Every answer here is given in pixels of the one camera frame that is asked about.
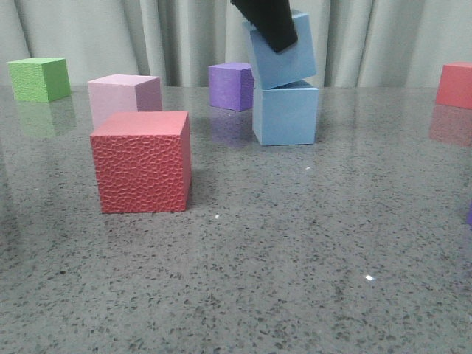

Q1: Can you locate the purple foam cube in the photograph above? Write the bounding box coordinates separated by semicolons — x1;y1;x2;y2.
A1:
208;63;254;111

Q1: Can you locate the textured red foam cube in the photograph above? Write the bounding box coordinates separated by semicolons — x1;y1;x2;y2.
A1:
90;111;192;213

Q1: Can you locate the grey-green curtain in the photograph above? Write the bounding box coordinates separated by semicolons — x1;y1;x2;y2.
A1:
1;1;471;88

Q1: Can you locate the green foam cube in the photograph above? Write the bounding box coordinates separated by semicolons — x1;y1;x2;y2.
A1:
7;58;71;103

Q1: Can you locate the pink foam cube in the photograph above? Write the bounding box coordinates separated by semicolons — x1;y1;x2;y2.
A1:
87;74;162;128

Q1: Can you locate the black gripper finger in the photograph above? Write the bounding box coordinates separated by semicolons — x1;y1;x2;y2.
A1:
230;0;298;52

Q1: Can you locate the light blue foam cube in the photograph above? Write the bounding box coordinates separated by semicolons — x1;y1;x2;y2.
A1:
252;80;319;146
243;9;316;89

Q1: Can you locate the large purple foam block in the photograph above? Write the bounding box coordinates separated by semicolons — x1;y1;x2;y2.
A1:
465;202;472;226

